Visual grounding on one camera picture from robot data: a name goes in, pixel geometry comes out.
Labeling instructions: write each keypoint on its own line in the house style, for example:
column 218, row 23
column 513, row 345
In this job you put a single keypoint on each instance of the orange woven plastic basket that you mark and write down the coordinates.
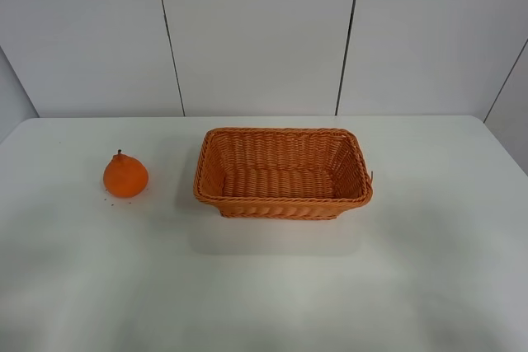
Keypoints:
column 303, row 174

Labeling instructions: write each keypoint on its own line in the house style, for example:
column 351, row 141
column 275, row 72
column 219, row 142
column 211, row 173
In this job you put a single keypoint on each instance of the orange fruit with stem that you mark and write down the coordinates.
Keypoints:
column 125, row 176

